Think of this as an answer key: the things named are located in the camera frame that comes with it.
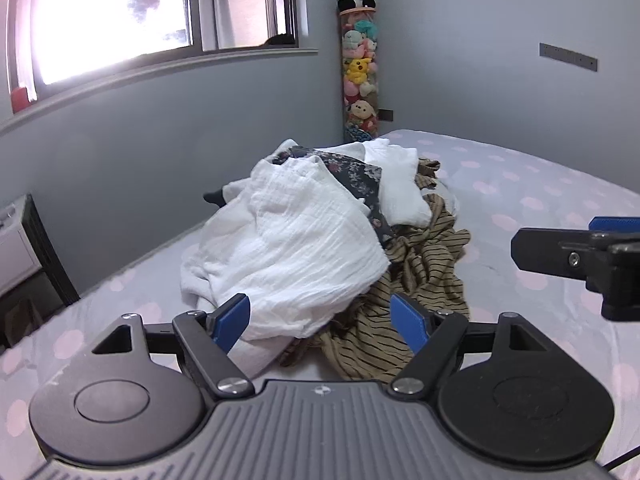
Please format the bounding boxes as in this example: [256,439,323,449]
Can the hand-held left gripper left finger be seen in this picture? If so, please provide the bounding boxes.
[91,292,256,401]

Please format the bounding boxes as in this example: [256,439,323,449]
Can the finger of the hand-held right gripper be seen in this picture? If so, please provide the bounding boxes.
[589,216,640,234]
[511,227,640,321]

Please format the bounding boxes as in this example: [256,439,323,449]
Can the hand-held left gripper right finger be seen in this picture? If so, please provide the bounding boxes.
[389,292,553,401]

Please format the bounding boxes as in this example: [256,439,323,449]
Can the white muslin cloth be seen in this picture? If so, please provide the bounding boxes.
[180,154,392,341]

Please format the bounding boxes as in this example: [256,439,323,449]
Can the dark floral pants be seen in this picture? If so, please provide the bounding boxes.
[272,146,396,248]

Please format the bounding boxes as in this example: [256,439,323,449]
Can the brown striped garment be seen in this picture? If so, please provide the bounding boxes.
[277,157,473,383]

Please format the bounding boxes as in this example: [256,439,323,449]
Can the white textured garment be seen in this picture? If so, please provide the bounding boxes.
[272,138,433,227]

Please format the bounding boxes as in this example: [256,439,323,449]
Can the white side cabinet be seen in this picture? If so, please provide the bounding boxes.
[0,194,81,351]

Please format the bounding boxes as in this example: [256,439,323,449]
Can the clear toy storage tube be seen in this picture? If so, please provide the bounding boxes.
[339,7,381,143]

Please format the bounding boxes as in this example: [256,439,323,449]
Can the white bedside cabinet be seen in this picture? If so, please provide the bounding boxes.
[0,196,43,296]

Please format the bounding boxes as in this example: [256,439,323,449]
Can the grey window sill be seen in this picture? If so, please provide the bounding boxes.
[0,49,319,136]

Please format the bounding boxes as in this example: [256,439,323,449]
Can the sliding glass window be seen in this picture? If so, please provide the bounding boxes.
[7,0,301,106]

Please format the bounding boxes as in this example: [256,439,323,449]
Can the grey wall plate strip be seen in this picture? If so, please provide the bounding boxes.
[539,42,599,72]

